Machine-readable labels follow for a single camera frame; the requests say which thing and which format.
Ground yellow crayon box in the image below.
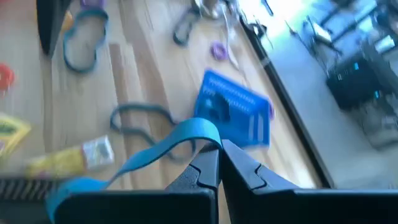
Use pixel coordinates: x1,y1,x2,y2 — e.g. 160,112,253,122
0,111,32,158
25,134,116,179

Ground purple spiral coil bracelet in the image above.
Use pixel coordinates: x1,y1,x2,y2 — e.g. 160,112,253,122
267,98,276,121
210,40,230,62
79,0,106,9

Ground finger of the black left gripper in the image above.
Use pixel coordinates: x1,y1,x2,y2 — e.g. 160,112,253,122
35,0,73,57

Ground blue plastic basket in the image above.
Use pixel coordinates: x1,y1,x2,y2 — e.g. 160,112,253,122
193,68,275,149

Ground black box blue lights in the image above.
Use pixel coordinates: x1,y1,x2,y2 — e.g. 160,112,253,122
325,57,394,110

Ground white cable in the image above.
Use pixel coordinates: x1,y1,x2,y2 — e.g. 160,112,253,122
222,6,242,71

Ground black plastic basket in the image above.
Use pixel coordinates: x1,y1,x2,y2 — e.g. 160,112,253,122
0,176,65,224

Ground orange spiral coil bracelet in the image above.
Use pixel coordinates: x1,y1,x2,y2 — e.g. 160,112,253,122
61,10,75,32

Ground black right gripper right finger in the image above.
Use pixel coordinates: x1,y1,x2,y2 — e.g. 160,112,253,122
221,139,398,224

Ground red spiral coil bracelet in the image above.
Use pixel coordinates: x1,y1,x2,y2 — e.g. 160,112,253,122
0,63,16,93

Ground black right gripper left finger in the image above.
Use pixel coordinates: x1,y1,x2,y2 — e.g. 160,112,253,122
55,145,222,224

